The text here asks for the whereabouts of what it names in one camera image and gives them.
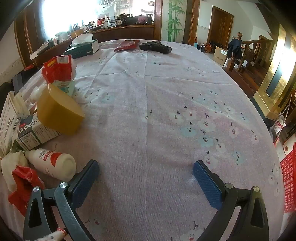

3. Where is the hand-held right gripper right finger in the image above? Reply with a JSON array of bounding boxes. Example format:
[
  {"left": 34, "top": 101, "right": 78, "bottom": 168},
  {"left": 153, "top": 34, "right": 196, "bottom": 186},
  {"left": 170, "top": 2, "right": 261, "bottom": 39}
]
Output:
[{"left": 192, "top": 160, "right": 270, "bottom": 241}]

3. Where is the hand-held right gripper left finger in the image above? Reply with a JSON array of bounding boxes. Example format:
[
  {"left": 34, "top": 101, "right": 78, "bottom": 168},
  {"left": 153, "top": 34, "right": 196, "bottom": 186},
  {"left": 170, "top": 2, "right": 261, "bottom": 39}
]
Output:
[{"left": 23, "top": 159, "right": 100, "bottom": 241}]

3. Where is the yellow cardboard box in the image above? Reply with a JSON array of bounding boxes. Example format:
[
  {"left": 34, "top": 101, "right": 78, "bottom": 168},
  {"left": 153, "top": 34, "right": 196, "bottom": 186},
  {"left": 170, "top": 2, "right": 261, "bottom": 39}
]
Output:
[{"left": 37, "top": 83, "right": 85, "bottom": 136}]

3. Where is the red mesh basket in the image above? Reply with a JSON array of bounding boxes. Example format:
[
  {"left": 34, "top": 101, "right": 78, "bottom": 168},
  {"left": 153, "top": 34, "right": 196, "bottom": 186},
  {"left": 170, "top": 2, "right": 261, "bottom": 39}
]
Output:
[{"left": 280, "top": 142, "right": 296, "bottom": 214}]

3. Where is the red white printed packet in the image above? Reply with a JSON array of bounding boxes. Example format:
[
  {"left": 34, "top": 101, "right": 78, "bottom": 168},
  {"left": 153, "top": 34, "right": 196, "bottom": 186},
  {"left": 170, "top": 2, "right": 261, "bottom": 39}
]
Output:
[{"left": 42, "top": 56, "right": 78, "bottom": 84}]

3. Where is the white bottle red label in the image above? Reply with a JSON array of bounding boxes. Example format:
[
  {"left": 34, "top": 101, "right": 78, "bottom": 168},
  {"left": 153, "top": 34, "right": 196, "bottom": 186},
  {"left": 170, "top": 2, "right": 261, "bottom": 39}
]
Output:
[{"left": 24, "top": 149, "right": 77, "bottom": 181}]

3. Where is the red plastic bag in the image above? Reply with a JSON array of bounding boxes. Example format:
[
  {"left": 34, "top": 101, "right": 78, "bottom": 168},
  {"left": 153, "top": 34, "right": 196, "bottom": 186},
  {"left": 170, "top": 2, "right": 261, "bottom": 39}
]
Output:
[{"left": 8, "top": 166, "right": 45, "bottom": 217}]

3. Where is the white tube pink cap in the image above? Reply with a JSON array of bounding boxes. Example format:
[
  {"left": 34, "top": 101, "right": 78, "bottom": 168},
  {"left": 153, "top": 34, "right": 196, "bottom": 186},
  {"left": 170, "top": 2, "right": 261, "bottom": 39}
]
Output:
[{"left": 43, "top": 228, "right": 67, "bottom": 241}]

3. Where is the printed cardboard carton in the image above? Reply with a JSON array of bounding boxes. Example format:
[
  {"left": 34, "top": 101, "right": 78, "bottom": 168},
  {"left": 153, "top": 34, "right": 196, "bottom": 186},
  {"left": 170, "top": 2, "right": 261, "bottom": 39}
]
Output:
[{"left": 14, "top": 112, "right": 62, "bottom": 151}]

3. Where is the light green wipes packet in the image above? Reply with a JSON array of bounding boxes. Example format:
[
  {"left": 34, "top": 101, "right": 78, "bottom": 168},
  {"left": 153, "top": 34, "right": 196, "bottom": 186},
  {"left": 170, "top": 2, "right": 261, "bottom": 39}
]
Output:
[{"left": 53, "top": 81, "right": 76, "bottom": 96}]

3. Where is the white printed box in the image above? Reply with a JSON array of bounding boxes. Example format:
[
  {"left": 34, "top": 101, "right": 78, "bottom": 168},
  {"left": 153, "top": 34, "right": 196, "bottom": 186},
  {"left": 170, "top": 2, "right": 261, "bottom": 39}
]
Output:
[{"left": 0, "top": 91, "right": 23, "bottom": 149}]

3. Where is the dark chair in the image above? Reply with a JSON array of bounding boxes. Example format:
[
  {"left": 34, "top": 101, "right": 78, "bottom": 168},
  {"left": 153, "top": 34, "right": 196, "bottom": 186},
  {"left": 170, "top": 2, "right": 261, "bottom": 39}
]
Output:
[{"left": 11, "top": 70, "right": 40, "bottom": 93}]

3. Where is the dark green tissue box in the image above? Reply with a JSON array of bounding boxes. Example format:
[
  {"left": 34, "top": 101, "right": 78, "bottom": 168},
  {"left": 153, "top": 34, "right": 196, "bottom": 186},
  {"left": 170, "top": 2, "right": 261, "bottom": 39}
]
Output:
[{"left": 63, "top": 34, "right": 100, "bottom": 59}]

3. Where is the gold pillar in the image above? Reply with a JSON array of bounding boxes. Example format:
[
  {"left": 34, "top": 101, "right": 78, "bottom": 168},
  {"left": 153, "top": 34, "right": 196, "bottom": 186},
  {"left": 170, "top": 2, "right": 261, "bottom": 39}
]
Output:
[{"left": 253, "top": 23, "right": 296, "bottom": 121}]

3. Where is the dark jacket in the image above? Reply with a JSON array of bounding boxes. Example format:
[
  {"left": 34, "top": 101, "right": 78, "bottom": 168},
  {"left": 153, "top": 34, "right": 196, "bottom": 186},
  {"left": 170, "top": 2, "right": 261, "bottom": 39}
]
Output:
[{"left": 227, "top": 38, "right": 243, "bottom": 63}]

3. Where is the red pouch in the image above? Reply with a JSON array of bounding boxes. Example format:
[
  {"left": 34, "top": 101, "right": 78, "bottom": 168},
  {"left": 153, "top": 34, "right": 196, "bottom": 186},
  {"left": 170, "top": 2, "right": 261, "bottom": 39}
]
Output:
[{"left": 114, "top": 39, "right": 141, "bottom": 52}]

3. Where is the black handheld device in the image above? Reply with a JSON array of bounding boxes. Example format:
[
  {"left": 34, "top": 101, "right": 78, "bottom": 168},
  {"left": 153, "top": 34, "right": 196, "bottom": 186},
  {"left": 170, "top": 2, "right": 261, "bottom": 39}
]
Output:
[{"left": 139, "top": 41, "right": 172, "bottom": 54}]

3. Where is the wooden stair railing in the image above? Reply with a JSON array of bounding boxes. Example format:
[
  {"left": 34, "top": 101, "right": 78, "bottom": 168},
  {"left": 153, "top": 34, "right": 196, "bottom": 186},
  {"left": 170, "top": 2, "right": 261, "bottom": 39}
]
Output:
[{"left": 222, "top": 32, "right": 275, "bottom": 75}]

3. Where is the wooden cabinet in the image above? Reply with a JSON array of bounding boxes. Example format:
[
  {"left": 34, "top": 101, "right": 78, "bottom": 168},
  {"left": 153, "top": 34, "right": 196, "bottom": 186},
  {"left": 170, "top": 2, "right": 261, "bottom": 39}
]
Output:
[{"left": 14, "top": 0, "right": 162, "bottom": 67}]

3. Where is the wooden door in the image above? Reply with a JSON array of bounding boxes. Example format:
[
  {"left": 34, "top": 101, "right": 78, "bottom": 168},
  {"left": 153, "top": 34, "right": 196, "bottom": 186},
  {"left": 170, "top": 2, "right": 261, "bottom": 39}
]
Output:
[{"left": 206, "top": 6, "right": 234, "bottom": 47}]

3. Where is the green bamboo wall decal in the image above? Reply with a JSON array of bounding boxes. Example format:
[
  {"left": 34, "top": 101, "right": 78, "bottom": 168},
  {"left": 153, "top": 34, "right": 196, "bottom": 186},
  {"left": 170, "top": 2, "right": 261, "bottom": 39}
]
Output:
[{"left": 165, "top": 0, "right": 185, "bottom": 42}]

